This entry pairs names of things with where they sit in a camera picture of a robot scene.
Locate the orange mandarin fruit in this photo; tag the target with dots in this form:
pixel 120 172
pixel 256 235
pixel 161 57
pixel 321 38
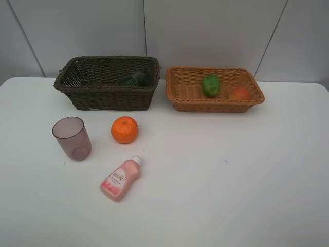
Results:
pixel 124 130

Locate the dark green pump bottle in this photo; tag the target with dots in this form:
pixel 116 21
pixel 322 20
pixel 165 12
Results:
pixel 138 79

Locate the pink lotion bottle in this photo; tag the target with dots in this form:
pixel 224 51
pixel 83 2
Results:
pixel 117 184

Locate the red orange peach fruit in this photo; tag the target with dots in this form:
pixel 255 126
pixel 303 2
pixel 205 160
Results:
pixel 240 94

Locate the translucent purple plastic cup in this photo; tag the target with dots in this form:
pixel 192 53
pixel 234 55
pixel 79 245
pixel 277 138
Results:
pixel 71 134

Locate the orange wicker basket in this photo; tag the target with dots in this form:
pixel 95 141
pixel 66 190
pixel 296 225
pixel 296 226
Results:
pixel 184 89

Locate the dark brown wicker basket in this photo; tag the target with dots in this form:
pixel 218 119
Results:
pixel 91 82

